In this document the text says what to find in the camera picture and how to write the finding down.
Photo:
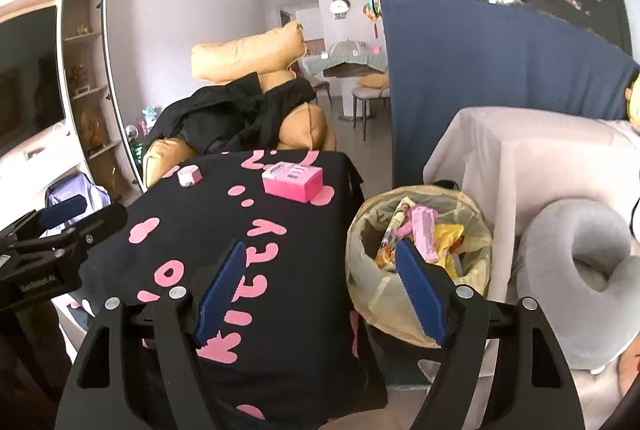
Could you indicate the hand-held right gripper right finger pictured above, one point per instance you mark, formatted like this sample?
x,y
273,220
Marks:
x,y
422,295

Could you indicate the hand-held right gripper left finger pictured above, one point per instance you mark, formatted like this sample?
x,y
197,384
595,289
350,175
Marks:
x,y
220,295

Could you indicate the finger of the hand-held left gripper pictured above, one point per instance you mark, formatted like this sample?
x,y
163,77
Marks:
x,y
62,210
105,222

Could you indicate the bin with yellow bag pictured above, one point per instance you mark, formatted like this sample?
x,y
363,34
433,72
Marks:
x,y
370,290

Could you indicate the yellow wrapper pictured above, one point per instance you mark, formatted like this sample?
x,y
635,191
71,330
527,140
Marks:
x,y
447,237

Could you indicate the orange beige snack packet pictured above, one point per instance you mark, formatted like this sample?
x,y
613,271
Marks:
x,y
392,235

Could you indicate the person's left forearm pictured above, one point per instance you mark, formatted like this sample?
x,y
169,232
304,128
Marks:
x,y
30,360

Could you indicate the purple bag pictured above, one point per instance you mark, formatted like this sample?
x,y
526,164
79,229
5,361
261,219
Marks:
x,y
75,187

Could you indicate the black tablecloth with pink letters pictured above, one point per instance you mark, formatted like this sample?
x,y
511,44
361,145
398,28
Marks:
x,y
300,270

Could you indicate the small pink white box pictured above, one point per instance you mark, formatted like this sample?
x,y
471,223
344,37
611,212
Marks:
x,y
189,175

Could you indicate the pastel toy figure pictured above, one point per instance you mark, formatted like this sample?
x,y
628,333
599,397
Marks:
x,y
149,116

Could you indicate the television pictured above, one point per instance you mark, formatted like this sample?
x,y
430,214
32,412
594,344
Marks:
x,y
30,80

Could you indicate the grey neck pillow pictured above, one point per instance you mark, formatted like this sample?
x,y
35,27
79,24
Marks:
x,y
555,240

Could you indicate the white shelf unit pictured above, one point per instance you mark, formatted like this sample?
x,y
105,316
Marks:
x,y
87,60

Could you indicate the black jacket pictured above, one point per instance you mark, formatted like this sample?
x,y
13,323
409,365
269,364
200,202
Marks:
x,y
225,115

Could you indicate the grey dining chair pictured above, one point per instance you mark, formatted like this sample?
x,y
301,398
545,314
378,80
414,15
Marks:
x,y
367,94
319,85

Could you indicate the yellow seat cushion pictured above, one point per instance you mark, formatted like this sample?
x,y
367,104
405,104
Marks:
x,y
372,81

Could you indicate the tan leather armchair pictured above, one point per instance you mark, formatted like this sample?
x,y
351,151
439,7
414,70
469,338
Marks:
x,y
250,53

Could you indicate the blue partition cloth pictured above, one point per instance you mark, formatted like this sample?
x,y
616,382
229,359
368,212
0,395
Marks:
x,y
475,75

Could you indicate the dining table with cloth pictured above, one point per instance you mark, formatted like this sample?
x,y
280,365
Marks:
x,y
350,68

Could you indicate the mesh food cover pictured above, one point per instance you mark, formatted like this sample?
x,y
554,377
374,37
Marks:
x,y
347,49

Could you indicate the yellow plush toy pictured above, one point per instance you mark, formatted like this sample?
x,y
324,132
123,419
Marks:
x,y
634,105

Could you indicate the hanging lantern ornament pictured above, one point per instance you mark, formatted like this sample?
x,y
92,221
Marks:
x,y
371,13

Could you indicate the panda wall clock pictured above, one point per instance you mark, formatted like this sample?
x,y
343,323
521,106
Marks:
x,y
340,4

